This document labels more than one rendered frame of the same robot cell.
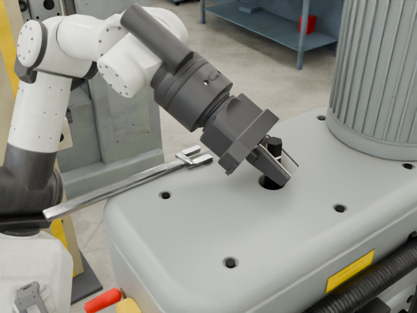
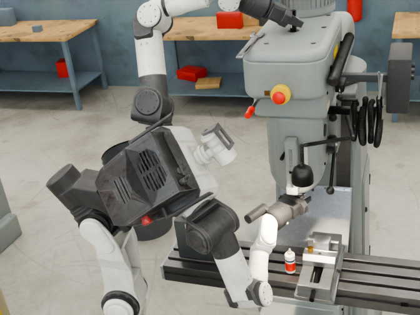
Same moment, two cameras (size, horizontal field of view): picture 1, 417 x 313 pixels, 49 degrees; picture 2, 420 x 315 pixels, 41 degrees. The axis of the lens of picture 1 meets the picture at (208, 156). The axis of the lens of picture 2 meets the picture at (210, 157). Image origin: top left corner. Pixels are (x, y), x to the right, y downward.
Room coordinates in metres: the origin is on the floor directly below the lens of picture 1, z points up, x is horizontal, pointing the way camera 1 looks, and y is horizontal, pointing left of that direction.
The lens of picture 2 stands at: (-0.80, 1.19, 2.40)
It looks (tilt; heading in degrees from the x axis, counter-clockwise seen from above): 28 degrees down; 326
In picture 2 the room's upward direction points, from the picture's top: 7 degrees counter-clockwise
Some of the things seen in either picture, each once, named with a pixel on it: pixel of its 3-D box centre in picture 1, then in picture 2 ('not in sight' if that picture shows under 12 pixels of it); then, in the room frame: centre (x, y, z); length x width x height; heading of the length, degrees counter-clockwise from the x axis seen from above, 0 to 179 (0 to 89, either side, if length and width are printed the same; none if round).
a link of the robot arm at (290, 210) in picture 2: not in sight; (285, 210); (0.49, 0.00, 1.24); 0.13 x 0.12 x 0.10; 9
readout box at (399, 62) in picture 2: not in sight; (400, 77); (0.39, -0.52, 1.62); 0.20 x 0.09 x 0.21; 124
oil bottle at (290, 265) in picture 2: not in sight; (289, 259); (0.51, -0.03, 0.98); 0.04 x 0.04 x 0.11
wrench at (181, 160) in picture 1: (131, 181); (249, 44); (0.50, 0.11, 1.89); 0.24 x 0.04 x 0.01; 124
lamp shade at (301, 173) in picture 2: not in sight; (302, 173); (0.34, 0.06, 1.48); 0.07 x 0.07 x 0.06
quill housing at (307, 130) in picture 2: not in sight; (298, 144); (0.50, -0.09, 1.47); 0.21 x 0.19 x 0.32; 34
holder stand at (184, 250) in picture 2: not in sight; (205, 232); (0.85, 0.13, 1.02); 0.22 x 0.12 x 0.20; 35
